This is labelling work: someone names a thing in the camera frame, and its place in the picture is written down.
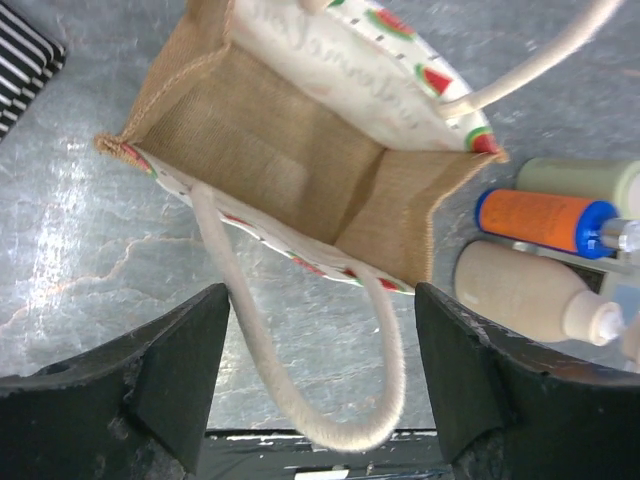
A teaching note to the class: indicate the black white striped cloth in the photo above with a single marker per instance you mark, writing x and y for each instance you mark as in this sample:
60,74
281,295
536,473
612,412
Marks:
29,60

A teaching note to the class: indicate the pink beige bottle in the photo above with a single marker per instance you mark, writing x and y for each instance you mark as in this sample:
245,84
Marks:
534,296

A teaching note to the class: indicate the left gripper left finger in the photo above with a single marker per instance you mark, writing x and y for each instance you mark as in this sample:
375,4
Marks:
132,408

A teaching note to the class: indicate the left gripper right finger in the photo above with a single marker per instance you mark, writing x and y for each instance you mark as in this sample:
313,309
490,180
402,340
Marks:
506,407

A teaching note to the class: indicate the watermelon print canvas bag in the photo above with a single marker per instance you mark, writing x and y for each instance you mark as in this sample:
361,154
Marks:
332,131

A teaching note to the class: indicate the blue orange spray bottle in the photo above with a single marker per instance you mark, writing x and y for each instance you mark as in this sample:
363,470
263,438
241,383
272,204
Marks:
583,227

